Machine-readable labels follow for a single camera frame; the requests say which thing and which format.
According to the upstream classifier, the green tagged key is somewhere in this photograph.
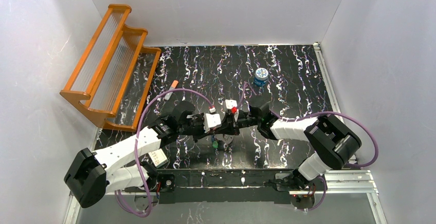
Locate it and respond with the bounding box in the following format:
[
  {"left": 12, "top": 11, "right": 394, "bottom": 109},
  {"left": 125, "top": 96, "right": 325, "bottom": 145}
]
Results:
[{"left": 212, "top": 141, "right": 219, "bottom": 148}]

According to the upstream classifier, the white metal keyring plate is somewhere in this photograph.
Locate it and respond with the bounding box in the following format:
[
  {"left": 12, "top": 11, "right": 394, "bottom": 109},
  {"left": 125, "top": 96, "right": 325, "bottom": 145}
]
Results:
[{"left": 221, "top": 135, "right": 234, "bottom": 145}]

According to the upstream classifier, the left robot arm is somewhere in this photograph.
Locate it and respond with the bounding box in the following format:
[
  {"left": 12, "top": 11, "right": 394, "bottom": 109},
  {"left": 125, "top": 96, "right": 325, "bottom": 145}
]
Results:
[{"left": 64, "top": 101, "right": 221, "bottom": 208}]

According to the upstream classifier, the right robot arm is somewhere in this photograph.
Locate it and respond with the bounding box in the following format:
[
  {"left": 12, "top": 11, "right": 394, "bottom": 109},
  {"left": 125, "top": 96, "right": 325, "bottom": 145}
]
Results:
[{"left": 216, "top": 105, "right": 361, "bottom": 188}]

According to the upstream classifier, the orange capped white highlighter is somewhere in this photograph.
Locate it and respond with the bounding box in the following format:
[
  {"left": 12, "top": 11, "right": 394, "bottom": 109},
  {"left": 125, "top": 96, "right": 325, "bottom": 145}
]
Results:
[{"left": 164, "top": 80, "right": 178, "bottom": 101}]

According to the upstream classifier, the blue round tin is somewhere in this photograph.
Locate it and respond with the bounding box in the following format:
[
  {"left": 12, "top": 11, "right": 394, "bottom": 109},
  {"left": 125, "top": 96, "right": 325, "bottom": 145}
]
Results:
[{"left": 253, "top": 68, "right": 269, "bottom": 87}]

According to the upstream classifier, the white label box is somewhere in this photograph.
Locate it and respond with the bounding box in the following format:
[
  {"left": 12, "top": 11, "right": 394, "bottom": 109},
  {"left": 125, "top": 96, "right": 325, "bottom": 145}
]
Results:
[{"left": 148, "top": 148, "right": 169, "bottom": 168}]

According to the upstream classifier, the orange wooden tiered rack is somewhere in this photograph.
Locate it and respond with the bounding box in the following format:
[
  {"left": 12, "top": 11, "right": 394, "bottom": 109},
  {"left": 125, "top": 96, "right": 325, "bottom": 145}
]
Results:
[{"left": 60, "top": 4, "right": 161, "bottom": 132}]

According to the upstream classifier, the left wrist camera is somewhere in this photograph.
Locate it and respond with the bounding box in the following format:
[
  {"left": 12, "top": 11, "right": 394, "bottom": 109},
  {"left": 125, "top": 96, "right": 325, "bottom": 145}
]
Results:
[{"left": 204, "top": 106, "right": 221, "bottom": 132}]

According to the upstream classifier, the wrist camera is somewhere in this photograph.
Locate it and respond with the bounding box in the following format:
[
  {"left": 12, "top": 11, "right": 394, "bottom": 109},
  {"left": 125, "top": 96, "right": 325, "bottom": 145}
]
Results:
[
  {"left": 204, "top": 106, "right": 221, "bottom": 132},
  {"left": 224, "top": 99, "right": 238, "bottom": 115}
]

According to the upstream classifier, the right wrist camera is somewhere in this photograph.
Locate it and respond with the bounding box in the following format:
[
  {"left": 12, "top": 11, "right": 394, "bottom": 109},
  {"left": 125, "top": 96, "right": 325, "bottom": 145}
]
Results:
[{"left": 224, "top": 99, "right": 238, "bottom": 115}]

